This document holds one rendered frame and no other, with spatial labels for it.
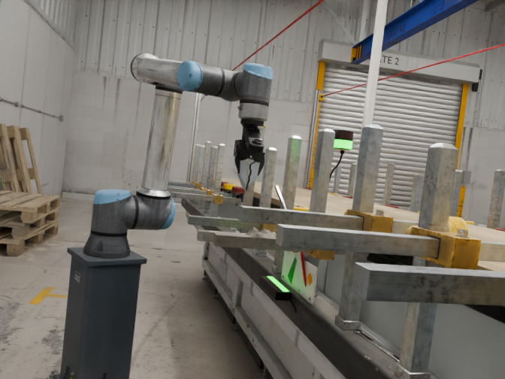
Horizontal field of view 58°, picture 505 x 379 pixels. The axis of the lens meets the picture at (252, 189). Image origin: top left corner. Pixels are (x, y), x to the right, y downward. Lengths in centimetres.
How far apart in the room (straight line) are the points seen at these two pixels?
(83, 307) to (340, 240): 144
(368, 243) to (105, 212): 140
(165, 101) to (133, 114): 733
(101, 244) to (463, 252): 151
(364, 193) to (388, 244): 31
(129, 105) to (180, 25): 186
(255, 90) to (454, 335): 83
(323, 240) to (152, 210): 139
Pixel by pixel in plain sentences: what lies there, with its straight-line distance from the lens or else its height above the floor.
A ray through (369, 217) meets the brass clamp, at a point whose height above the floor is 96.
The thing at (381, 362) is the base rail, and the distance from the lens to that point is 97.
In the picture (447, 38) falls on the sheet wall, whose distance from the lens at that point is 1107.
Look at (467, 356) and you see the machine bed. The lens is 112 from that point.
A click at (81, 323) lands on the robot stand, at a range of 202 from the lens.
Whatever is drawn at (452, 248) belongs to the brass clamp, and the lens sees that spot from 78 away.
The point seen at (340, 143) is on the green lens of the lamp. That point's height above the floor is 113.
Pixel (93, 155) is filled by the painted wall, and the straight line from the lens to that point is 939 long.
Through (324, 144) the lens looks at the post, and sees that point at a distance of 128.
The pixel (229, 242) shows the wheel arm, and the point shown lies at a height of 84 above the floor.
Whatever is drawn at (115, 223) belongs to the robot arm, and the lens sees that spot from 198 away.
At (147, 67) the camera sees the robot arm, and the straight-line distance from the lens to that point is 179.
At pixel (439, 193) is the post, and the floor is 103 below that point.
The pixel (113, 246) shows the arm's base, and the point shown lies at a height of 65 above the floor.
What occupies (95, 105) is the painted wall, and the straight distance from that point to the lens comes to 943.
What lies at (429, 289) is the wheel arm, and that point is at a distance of 49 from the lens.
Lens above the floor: 105
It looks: 3 degrees down
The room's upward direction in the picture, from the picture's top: 7 degrees clockwise
